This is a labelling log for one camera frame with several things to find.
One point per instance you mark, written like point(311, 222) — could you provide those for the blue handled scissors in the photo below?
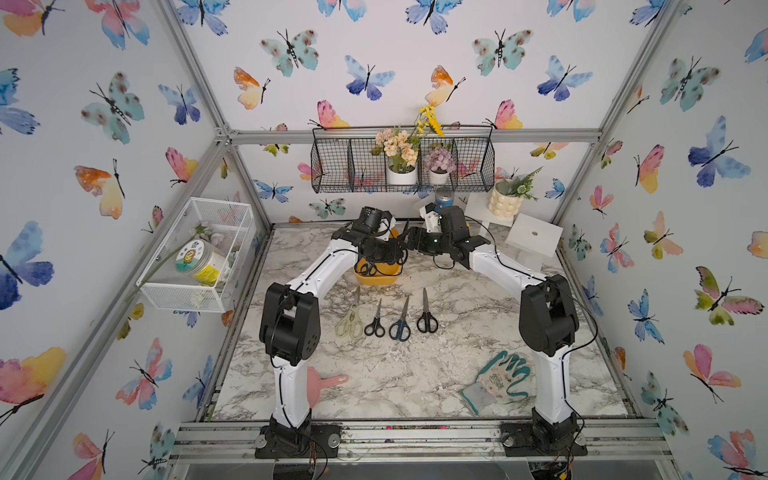
point(400, 330)

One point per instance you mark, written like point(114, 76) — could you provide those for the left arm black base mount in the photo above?
point(310, 439)

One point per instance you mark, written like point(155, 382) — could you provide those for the beige handled kitchen scissors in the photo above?
point(351, 325)

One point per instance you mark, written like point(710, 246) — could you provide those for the black wire wall basket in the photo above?
point(458, 157)

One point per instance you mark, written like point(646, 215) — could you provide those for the purple flowers in white pot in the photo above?
point(441, 165)

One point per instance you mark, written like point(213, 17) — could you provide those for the clear acrylic wall box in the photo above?
point(227, 225)

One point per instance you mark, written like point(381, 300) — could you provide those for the black handled steel scissors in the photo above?
point(427, 323)

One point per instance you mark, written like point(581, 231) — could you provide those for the all black scissors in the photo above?
point(366, 268)

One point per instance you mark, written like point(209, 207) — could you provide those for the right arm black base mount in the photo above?
point(539, 438)

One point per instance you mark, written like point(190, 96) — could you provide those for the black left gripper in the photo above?
point(391, 254)

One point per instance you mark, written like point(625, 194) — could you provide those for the cream flowers in white pot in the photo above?
point(401, 150)

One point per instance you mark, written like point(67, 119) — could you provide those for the small black handled scissors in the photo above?
point(375, 327)

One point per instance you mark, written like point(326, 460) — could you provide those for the aluminium front rail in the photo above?
point(357, 441)

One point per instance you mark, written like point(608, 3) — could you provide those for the yellow artificial flower stem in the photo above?
point(427, 122)

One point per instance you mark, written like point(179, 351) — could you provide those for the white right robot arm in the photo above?
point(548, 319)

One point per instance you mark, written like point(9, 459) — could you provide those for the white tiered display stand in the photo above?
point(533, 241)

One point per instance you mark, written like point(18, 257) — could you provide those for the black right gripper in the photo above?
point(420, 238)

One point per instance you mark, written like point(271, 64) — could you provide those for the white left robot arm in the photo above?
point(290, 327)

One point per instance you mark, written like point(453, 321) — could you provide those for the round green labelled tin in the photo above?
point(201, 261)

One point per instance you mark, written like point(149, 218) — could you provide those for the yellow plastic storage box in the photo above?
point(379, 259)

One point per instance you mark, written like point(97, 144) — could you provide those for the pink plastic scoop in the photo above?
point(315, 385)

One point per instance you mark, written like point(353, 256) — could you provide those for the succulent in cream bubble pot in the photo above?
point(509, 194)

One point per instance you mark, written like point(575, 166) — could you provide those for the green white work glove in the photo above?
point(504, 380)

